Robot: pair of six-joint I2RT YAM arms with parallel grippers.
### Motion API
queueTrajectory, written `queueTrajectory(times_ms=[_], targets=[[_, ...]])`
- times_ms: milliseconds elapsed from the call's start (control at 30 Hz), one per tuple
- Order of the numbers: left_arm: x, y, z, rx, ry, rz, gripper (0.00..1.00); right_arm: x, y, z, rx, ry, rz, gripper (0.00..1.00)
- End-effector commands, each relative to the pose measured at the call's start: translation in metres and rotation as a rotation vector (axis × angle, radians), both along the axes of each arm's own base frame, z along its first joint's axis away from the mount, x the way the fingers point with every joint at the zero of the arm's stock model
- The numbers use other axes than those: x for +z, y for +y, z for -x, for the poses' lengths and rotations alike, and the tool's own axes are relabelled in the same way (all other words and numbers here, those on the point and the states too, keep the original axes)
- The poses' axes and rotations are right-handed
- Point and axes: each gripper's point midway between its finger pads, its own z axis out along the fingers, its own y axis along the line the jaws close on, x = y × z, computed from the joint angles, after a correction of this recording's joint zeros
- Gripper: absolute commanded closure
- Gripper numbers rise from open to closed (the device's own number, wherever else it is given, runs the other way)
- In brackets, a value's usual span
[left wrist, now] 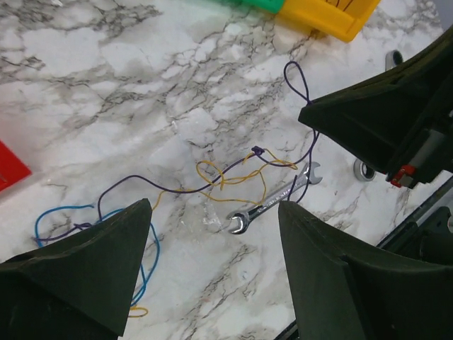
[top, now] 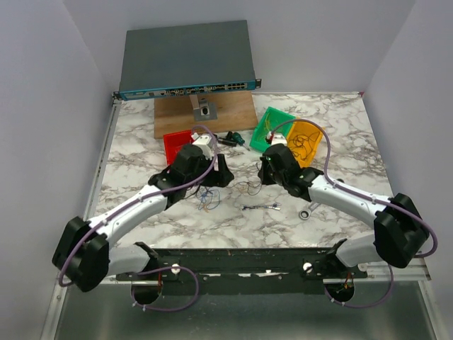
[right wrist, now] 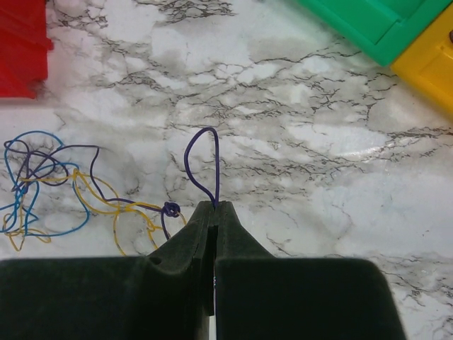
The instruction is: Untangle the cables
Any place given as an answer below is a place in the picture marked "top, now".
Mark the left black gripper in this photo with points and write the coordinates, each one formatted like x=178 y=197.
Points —
x=220 y=178

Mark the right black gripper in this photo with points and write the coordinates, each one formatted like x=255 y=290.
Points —
x=262 y=173

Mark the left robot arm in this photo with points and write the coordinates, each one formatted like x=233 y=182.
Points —
x=85 y=253

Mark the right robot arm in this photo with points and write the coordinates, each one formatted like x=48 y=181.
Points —
x=398 y=232

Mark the black cylindrical bit holder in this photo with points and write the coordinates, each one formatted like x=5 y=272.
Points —
x=227 y=142

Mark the small open-end wrench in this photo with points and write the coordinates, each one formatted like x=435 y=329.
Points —
x=274 y=206

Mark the yellow plastic bin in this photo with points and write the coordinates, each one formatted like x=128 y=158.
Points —
x=303 y=140

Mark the green plastic bin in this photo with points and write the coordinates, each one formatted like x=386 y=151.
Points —
x=271 y=119

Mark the ratchet wrench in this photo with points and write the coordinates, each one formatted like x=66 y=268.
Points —
x=305 y=213

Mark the red plastic bin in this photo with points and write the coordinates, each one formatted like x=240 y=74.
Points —
x=173 y=142

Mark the wooden board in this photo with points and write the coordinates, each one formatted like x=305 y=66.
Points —
x=220 y=112

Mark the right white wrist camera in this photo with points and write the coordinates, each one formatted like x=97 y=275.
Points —
x=274 y=138

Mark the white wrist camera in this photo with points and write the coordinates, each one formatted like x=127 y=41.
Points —
x=206 y=142
x=274 y=138

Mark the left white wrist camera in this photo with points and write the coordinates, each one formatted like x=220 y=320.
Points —
x=206 y=142

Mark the green handled screwdriver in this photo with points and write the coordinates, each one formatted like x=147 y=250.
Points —
x=237 y=138

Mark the grey metal bracket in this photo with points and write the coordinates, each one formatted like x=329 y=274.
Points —
x=203 y=109

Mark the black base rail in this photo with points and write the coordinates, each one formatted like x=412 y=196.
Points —
x=241 y=271

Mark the grey network switch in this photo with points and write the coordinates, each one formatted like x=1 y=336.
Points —
x=183 y=60

